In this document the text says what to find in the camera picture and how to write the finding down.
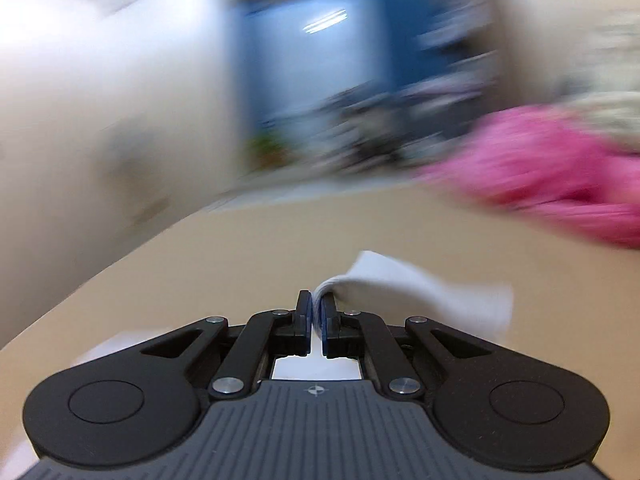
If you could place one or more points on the pile of dark clothes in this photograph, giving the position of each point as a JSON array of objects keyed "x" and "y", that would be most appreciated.
[{"x": 370, "y": 130}]

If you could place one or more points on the potted green plant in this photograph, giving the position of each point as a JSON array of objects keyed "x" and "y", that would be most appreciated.
[{"x": 267, "y": 152}]

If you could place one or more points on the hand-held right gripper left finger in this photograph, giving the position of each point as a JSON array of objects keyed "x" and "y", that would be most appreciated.
[{"x": 306, "y": 321}]

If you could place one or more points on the pale floral blanket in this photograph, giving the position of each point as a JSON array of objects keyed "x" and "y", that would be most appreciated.
[{"x": 610, "y": 100}]

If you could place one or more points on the window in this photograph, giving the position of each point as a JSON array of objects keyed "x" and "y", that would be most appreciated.
[{"x": 320, "y": 55}]

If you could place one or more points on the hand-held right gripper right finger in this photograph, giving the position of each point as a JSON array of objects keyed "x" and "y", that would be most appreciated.
[{"x": 327, "y": 321}]

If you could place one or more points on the bed with tan mat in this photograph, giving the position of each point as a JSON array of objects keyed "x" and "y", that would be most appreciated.
[{"x": 225, "y": 260}]

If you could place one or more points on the pink floral quilt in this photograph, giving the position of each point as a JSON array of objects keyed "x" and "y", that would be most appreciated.
[{"x": 540, "y": 175}]

